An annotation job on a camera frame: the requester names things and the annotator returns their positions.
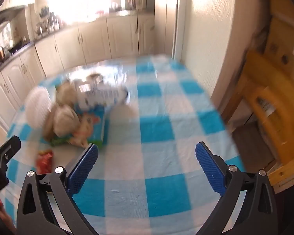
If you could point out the yellow wooden chair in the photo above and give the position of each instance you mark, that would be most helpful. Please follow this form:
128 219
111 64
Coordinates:
272 107

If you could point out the brown potato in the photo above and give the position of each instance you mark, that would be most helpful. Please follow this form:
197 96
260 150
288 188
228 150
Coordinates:
63 94

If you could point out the blue checked tablecloth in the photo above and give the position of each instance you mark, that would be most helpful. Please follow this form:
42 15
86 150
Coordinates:
156 127

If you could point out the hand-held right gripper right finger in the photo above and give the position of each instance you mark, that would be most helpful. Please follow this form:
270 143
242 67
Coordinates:
210 166

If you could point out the green white snack packet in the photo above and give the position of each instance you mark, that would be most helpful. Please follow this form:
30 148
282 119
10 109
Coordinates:
93 127

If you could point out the red snack wrapper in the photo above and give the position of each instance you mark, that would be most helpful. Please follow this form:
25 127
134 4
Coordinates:
45 161

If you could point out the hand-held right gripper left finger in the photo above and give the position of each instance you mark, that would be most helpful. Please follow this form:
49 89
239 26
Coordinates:
83 166

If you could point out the white refrigerator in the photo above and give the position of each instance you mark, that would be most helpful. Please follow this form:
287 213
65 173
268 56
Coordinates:
166 17

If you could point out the black wok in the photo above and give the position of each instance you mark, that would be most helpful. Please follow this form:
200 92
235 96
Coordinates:
17 45

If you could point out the white foam sleeve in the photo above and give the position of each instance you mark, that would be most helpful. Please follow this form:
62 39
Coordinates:
38 107

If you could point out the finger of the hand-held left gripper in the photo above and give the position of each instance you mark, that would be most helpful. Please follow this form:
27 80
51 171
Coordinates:
12 144

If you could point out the white lower kitchen cabinets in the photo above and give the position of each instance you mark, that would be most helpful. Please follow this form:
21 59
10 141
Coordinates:
93 41

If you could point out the steel range hood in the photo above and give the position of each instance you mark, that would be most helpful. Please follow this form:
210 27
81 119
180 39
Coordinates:
5 14

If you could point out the white plastic bottle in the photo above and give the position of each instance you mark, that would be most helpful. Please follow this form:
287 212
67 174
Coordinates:
100 95

